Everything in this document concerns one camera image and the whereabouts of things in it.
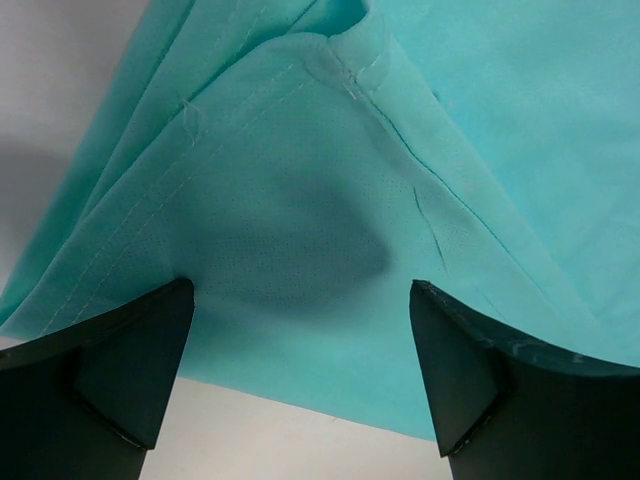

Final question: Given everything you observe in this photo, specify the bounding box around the teal t-shirt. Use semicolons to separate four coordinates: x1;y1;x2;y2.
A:
1;1;639;439

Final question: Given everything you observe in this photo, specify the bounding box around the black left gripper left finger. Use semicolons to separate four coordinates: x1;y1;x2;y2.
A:
1;279;195;480

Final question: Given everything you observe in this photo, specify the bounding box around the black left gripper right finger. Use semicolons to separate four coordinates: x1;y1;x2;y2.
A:
409;280;639;480

